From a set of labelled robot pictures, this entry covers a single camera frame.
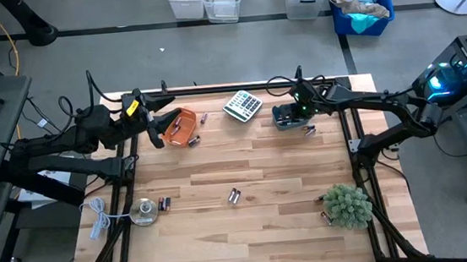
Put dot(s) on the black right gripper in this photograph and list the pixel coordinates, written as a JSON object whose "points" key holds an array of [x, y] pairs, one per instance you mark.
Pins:
{"points": [[309, 96]]}

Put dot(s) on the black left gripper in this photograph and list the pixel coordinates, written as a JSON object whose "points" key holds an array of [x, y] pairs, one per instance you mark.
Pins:
{"points": [[137, 120]]}

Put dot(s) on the silver battery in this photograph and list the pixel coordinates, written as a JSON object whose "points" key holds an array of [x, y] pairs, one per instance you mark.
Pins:
{"points": [[237, 197], [174, 130], [310, 132], [232, 195], [178, 121], [204, 118]]}

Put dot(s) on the copper-top black battery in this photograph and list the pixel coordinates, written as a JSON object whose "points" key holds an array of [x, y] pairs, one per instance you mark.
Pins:
{"points": [[308, 127], [326, 218], [319, 198], [193, 141], [167, 203], [160, 204]]}

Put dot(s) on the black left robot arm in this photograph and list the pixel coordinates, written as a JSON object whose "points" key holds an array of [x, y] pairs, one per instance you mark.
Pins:
{"points": [[89, 126]]}

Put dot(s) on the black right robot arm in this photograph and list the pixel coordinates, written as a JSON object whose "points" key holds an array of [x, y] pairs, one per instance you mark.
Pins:
{"points": [[383, 103]]}

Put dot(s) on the teal plastic bin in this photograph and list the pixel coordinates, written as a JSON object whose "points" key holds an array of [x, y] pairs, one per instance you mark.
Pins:
{"points": [[284, 126]]}

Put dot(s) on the yellow tape label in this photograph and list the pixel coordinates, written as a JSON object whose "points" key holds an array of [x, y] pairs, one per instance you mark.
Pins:
{"points": [[132, 108]]}

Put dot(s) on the orange plastic bin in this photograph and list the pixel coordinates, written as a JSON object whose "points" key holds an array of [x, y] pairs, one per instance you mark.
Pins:
{"points": [[187, 131]]}

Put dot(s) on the white calculator with dark keys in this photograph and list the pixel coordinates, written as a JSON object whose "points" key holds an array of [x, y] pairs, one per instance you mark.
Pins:
{"points": [[242, 106]]}

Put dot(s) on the silver tape dispenser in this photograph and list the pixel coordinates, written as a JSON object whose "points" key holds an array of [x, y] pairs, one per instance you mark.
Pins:
{"points": [[143, 212]]}

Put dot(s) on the blue laundry bin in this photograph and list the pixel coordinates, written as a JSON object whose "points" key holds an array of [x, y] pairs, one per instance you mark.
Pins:
{"points": [[345, 25]]}

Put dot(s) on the artificial green plant in pot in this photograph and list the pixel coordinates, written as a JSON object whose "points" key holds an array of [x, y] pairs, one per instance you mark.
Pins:
{"points": [[347, 206]]}

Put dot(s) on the teal cloth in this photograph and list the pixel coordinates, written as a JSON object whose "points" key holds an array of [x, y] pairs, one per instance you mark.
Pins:
{"points": [[363, 23]]}

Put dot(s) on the white paper booklet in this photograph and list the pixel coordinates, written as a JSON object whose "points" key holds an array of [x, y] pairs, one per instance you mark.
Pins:
{"points": [[57, 177]]}

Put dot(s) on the clear storage bin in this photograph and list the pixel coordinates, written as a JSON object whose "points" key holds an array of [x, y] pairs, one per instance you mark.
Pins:
{"points": [[224, 4]]}

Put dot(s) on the beige cloth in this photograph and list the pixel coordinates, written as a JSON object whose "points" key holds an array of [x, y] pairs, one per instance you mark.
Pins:
{"points": [[358, 6]]}

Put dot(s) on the black desk support bar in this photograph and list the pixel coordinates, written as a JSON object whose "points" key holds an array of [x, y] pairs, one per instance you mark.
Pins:
{"points": [[52, 193]]}

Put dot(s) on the black stand leg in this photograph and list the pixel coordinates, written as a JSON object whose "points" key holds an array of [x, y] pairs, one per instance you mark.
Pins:
{"points": [[34, 29]]}

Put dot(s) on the black computer with RGB lights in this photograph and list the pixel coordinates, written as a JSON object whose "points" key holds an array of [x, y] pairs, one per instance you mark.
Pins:
{"points": [[457, 69]]}

